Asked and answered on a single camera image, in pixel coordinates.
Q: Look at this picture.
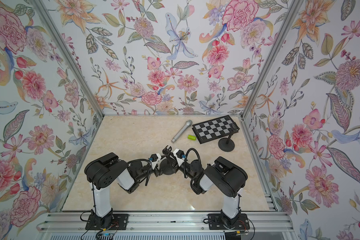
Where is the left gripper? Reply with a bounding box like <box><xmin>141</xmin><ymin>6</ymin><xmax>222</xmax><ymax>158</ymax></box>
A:
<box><xmin>135</xmin><ymin>157</ymin><xmax>171</xmax><ymax>182</ymax></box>

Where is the black stand pole with clip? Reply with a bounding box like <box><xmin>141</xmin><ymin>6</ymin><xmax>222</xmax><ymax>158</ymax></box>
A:
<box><xmin>226</xmin><ymin>123</ymin><xmax>240</xmax><ymax>145</ymax></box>

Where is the silver microphone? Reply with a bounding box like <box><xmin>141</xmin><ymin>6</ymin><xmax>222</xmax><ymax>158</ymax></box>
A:
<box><xmin>171</xmin><ymin>120</ymin><xmax>193</xmax><ymax>143</ymax></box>

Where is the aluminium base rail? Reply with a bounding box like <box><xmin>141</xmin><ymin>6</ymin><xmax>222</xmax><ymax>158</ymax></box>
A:
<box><xmin>36</xmin><ymin>212</ymin><xmax>297</xmax><ymax>240</ymax></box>

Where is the black round stand base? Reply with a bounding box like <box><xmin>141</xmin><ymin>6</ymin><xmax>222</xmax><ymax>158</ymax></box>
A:
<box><xmin>218</xmin><ymin>138</ymin><xmax>235</xmax><ymax>152</ymax></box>

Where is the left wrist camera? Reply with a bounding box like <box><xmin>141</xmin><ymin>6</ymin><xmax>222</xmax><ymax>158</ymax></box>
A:
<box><xmin>149</xmin><ymin>154</ymin><xmax>162</xmax><ymax>170</ymax></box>

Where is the green cylinder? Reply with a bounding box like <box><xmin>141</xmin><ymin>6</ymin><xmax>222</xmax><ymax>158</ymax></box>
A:
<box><xmin>188</xmin><ymin>135</ymin><xmax>197</xmax><ymax>141</ymax></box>

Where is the black checkered chess box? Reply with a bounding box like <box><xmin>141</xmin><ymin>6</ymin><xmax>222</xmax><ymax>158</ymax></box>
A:
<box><xmin>192</xmin><ymin>115</ymin><xmax>236</xmax><ymax>144</ymax></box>

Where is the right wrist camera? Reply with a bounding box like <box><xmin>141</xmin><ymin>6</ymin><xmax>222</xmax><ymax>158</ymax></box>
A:
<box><xmin>173</xmin><ymin>149</ymin><xmax>186</xmax><ymax>167</ymax></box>

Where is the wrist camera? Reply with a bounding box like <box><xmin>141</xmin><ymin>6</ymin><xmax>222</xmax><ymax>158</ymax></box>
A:
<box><xmin>173</xmin><ymin>149</ymin><xmax>186</xmax><ymax>167</ymax></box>
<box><xmin>149</xmin><ymin>154</ymin><xmax>162</xmax><ymax>170</ymax></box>

